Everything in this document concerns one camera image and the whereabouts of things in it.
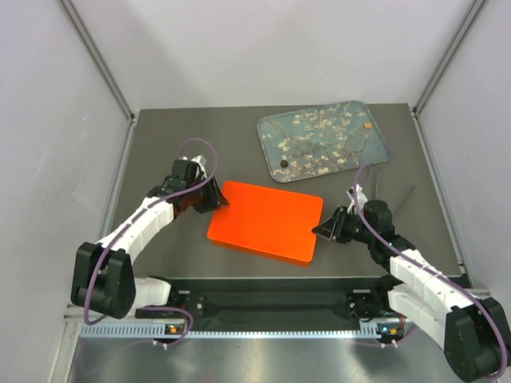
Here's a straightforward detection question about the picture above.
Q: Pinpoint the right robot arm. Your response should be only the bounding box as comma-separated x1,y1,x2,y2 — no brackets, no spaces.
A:
312,200,510,382

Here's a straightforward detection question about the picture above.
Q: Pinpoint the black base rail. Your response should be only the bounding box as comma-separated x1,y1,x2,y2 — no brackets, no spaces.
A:
133,277,404,332

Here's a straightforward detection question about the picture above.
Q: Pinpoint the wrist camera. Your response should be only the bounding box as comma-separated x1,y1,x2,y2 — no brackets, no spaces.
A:
347,184,368,215
169,159,206,189

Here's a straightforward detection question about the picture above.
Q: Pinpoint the orange box lid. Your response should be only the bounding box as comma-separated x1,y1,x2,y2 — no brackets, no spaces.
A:
208,180,323,266

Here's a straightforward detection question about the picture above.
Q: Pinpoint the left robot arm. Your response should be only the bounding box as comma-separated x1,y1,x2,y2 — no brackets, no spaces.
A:
70,176,228,319

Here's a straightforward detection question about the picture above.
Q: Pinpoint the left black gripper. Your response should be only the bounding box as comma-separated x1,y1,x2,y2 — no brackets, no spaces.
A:
186,173,228,214

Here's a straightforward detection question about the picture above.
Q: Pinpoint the floral blue tray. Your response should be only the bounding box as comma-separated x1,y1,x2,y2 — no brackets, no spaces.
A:
256,101,391,184

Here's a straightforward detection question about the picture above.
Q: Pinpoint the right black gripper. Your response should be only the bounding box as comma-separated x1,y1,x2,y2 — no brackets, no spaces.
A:
313,205,375,244

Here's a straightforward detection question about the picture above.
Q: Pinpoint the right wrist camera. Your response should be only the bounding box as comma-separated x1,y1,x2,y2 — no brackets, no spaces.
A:
347,184,368,215

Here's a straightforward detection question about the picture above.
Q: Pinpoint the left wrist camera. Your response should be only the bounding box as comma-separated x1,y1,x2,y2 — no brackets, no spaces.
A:
169,159,206,189

